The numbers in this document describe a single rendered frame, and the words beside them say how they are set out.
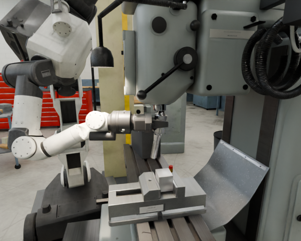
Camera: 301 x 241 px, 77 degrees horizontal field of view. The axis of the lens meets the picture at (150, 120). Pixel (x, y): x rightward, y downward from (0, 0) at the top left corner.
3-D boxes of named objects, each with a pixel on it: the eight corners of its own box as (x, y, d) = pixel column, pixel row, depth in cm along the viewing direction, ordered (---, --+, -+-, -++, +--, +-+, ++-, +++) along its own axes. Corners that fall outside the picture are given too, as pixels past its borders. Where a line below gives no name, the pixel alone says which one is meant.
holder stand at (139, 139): (141, 159, 111) (141, 126, 106) (131, 146, 131) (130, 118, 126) (160, 156, 115) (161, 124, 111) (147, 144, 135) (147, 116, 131)
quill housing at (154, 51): (139, 107, 59) (138, -9, 52) (132, 99, 79) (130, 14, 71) (196, 105, 63) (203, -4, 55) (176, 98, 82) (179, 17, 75)
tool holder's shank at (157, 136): (152, 130, 74) (148, 156, 77) (157, 133, 72) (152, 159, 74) (159, 129, 76) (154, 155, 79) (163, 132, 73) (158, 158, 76)
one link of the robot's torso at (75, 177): (62, 179, 145) (53, 125, 122) (89, 173, 153) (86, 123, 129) (62, 195, 133) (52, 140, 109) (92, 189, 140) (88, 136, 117)
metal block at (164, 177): (158, 192, 68) (159, 177, 66) (155, 183, 73) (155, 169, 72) (172, 191, 69) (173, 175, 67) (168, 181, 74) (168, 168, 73)
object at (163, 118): (152, 112, 72) (150, 127, 74) (159, 115, 69) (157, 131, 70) (162, 112, 75) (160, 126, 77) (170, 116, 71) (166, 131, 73)
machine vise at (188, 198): (108, 227, 62) (106, 197, 59) (109, 198, 76) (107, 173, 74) (207, 213, 68) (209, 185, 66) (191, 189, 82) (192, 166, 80)
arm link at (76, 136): (105, 113, 78) (76, 128, 77) (101, 109, 70) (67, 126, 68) (113, 127, 78) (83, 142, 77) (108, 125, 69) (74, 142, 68)
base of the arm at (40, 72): (14, 96, 76) (-6, 71, 69) (33, 79, 85) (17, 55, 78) (46, 95, 73) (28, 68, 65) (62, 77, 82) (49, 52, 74)
